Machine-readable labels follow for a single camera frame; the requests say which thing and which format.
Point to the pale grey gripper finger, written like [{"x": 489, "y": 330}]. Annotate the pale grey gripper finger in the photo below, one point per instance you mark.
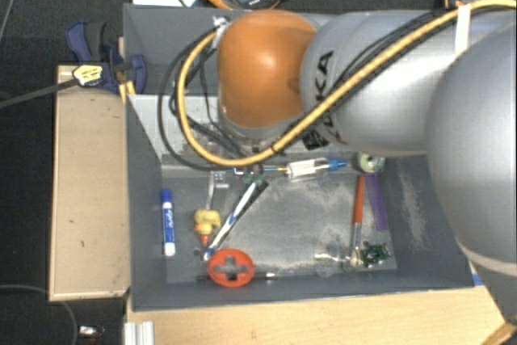
[{"x": 211, "y": 194}]

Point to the yellow rubber duck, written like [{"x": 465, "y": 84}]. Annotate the yellow rubber duck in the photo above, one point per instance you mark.
[{"x": 207, "y": 220}]

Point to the blue and white toothbrush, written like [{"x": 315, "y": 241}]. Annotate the blue and white toothbrush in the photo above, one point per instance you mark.
[{"x": 234, "y": 216}]

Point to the blue and white marker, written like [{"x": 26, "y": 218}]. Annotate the blue and white marker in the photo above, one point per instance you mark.
[{"x": 168, "y": 222}]

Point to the clear syringe with blue tip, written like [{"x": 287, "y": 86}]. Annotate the clear syringe with blue tip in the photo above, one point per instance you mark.
[{"x": 309, "y": 169}]

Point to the red round disc with cross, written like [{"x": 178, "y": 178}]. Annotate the red round disc with cross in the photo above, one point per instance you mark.
[{"x": 231, "y": 267}]

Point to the grey metal bin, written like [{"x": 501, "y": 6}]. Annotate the grey metal bin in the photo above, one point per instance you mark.
[{"x": 299, "y": 222}]

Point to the green and white roll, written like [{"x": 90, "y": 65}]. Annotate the green and white roll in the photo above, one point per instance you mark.
[{"x": 369, "y": 162}]

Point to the pale wood board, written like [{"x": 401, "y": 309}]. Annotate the pale wood board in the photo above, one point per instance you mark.
[{"x": 89, "y": 190}]

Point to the purple flat strip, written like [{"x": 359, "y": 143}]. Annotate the purple flat strip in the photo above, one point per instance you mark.
[{"x": 377, "y": 206}]

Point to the clear glass thing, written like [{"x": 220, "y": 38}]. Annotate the clear glass thing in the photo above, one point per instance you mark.
[{"x": 331, "y": 264}]

